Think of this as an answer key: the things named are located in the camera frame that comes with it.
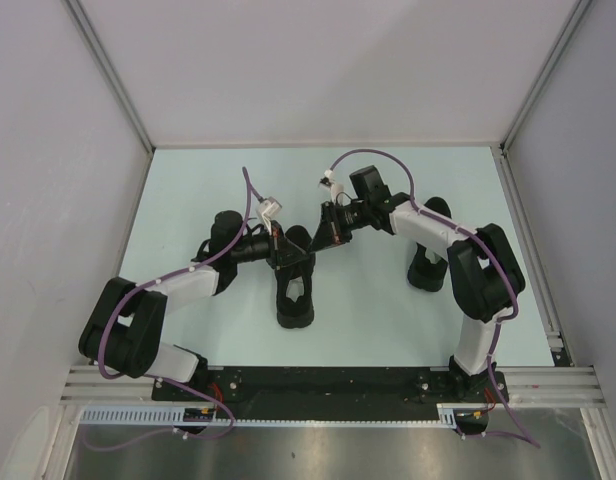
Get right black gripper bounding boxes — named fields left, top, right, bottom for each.
left=308, top=200, right=370, bottom=254

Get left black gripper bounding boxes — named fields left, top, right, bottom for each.
left=230, top=220, right=308, bottom=270

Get black sneaker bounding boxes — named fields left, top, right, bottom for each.
left=272, top=225, right=316, bottom=329
left=406, top=196, right=455, bottom=291

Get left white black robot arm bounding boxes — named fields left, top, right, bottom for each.
left=78, top=210, right=315, bottom=400

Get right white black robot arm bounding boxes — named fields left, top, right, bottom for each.
left=310, top=166, right=526, bottom=401

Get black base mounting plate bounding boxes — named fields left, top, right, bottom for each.
left=152, top=365, right=509, bottom=422

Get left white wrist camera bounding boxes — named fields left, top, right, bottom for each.
left=256, top=197, right=282, bottom=227

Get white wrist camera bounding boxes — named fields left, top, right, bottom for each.
left=318, top=169, right=343, bottom=201
left=256, top=197, right=282, bottom=227

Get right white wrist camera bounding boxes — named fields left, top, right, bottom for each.
left=318, top=169, right=343, bottom=201

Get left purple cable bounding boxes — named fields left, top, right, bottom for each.
left=82, top=166, right=284, bottom=451

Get white slotted cable duct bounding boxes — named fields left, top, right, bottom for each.
left=79, top=406, right=486, bottom=429

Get right aluminium side rail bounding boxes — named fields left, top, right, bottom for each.
left=491, top=145, right=575, bottom=367

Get aluminium frame rail front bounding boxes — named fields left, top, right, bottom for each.
left=60, top=366, right=606, bottom=408

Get left aluminium corner post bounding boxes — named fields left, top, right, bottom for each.
left=61, top=0, right=156, bottom=157

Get aluminium corner post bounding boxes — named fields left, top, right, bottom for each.
left=499, top=0, right=596, bottom=153
left=61, top=0, right=156, bottom=157

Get right aluminium corner post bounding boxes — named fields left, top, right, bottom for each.
left=499, top=0, right=596, bottom=153

